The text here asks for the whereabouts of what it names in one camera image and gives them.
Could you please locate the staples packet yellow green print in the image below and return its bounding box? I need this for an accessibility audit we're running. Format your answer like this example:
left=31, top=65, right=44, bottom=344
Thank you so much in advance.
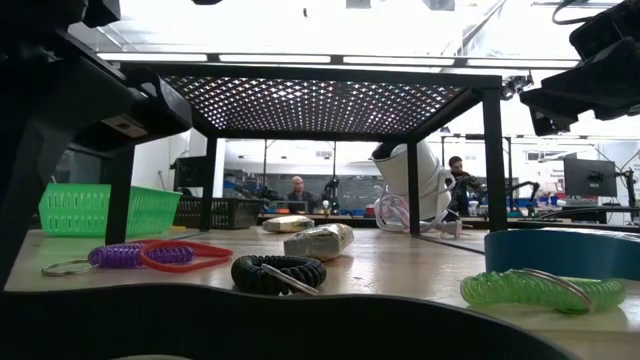
left=283, top=223, right=355, bottom=262

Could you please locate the person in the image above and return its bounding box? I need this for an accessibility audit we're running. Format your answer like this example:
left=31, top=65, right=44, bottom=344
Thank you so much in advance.
left=447, top=155, right=484, bottom=217
left=287, top=175, right=316, bottom=215

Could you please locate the packet with yellow green print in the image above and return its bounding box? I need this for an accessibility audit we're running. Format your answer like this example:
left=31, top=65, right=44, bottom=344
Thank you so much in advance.
left=261, top=214, right=316, bottom=234

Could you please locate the black boxy monitor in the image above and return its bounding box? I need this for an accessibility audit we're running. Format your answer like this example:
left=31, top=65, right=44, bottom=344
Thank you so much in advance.
left=172, top=156, right=207, bottom=194

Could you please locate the right wrist camera housing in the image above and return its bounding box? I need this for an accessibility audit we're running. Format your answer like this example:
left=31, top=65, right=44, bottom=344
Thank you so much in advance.
left=568, top=0, right=640, bottom=62

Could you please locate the green plastic basket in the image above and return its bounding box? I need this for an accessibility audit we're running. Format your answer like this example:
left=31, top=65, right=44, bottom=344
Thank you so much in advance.
left=38, top=182, right=182, bottom=238

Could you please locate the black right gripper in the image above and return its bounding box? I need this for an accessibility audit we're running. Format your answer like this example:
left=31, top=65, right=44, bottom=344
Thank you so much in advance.
left=519, top=37, right=640, bottom=137

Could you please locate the white cylindrical appliance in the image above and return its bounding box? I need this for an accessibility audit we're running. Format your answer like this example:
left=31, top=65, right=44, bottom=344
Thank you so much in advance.
left=370, top=139, right=454, bottom=224

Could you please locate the white coiled power cable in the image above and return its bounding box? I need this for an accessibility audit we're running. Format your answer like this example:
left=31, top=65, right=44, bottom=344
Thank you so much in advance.
left=373, top=167, right=464, bottom=239

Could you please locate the black plastic basket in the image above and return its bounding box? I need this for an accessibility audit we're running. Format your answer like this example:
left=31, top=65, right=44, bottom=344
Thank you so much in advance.
left=172, top=196, right=266, bottom=230

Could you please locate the green coil wrist keychain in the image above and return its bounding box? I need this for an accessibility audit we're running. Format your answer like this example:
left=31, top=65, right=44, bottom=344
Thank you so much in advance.
left=459, top=268, right=627, bottom=316

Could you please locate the purple coil wrist keychain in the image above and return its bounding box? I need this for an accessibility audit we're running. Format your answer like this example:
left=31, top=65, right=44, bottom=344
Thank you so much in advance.
left=41, top=241, right=196, bottom=277

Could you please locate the long background table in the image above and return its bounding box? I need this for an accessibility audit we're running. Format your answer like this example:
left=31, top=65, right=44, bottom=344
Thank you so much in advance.
left=257, top=212, right=640, bottom=232

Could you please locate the overhead frame light bar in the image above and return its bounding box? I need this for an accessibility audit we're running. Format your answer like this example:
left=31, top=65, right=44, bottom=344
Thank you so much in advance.
left=94, top=51, right=584, bottom=71

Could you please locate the dark computer monitor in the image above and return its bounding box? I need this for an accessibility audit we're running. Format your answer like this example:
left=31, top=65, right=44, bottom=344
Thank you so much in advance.
left=563, top=157, right=619, bottom=199

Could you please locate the black coil wrist keychain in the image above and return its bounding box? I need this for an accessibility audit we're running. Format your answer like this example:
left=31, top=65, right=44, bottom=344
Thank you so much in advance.
left=230, top=254, right=328, bottom=297

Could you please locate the black perforated metal riser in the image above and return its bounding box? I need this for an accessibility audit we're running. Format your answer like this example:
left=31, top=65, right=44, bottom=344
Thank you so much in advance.
left=104, top=62, right=509, bottom=254

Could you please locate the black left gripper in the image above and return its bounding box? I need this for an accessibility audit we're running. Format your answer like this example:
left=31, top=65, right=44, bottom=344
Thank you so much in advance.
left=14, top=28, right=194, bottom=151

